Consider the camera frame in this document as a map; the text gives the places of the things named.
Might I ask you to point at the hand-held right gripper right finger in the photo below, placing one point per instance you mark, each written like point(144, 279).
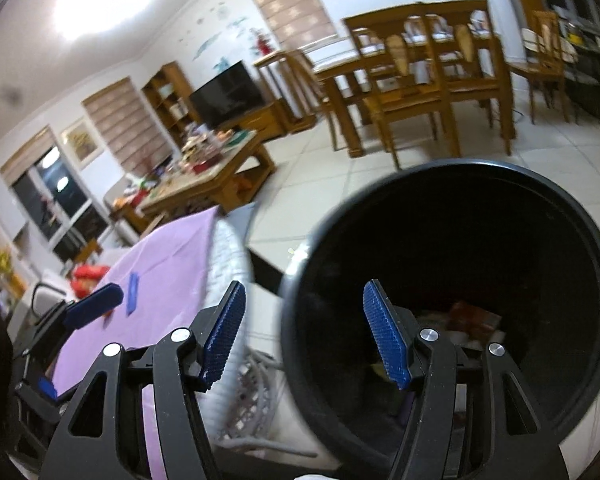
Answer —
point(387, 335)

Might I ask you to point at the wooden armchair with grey cushion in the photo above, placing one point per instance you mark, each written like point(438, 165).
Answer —
point(122, 195)

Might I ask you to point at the glass balcony door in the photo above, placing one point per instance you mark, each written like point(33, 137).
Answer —
point(60, 205)

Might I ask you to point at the yellow flowers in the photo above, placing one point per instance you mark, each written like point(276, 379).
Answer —
point(1, 262)

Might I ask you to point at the wooden coffee table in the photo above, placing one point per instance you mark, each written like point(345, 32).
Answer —
point(240, 170)

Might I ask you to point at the framed sunflower picture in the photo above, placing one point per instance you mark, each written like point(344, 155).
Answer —
point(81, 142)

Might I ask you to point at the brown striped window blind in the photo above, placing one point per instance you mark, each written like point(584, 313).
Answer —
point(292, 2)
point(127, 125)

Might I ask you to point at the white armchair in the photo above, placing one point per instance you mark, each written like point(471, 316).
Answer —
point(42, 305)

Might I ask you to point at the wooden dining table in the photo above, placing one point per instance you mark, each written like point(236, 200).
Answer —
point(342, 110)

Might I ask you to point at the black trash bin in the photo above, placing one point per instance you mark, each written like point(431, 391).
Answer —
point(480, 240)

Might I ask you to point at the small blue strip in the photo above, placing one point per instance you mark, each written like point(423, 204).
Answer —
point(132, 294)

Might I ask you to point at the white standing air conditioner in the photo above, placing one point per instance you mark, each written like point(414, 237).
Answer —
point(5, 210)

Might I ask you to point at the wooden television stand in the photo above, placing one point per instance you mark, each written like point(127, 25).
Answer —
point(260, 122)

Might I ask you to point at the pile of assorted small items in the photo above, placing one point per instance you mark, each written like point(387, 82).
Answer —
point(200, 150)

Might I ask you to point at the wooden bookshelf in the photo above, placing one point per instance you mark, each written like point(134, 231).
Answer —
point(172, 80)

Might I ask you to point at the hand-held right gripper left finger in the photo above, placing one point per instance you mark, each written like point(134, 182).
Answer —
point(225, 335)

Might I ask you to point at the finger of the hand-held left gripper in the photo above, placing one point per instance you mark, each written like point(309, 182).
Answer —
point(46, 390)
point(95, 305)

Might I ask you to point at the ceiling light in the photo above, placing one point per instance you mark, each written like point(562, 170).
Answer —
point(105, 0)

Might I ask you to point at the white wicker table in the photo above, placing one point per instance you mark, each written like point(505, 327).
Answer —
point(230, 260)

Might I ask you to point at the blue wall decals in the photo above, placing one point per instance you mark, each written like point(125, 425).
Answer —
point(220, 60)

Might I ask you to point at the black cabinet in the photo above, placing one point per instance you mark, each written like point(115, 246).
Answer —
point(595, 80)

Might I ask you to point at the red flower vase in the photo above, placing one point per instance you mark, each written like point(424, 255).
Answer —
point(262, 42)

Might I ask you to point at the brown striped door blind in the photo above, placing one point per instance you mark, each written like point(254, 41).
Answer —
point(27, 155)

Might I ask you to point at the purple tablecloth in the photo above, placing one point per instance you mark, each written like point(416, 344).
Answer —
point(155, 270)

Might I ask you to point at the dark flat board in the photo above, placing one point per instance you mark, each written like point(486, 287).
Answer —
point(267, 270)

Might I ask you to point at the red cloth bundle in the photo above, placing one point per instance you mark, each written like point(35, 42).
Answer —
point(87, 277)

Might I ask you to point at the black flat television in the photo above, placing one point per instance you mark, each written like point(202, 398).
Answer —
point(225, 92)

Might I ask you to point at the tall wooden plant stand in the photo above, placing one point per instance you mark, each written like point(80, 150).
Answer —
point(280, 58)

